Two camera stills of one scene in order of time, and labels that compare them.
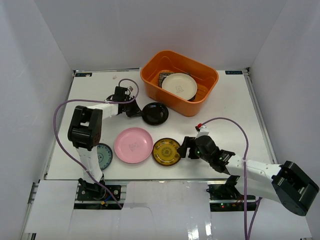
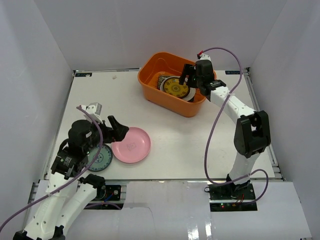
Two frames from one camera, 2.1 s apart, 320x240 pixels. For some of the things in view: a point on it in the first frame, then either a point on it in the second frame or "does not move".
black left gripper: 131,109 → 109,131
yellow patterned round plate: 165,152 → 172,86
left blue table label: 83,74 does not move
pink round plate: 133,145 does not move
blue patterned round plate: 105,155 does not move
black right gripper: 188,142 → 189,70
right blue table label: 233,72 does not move
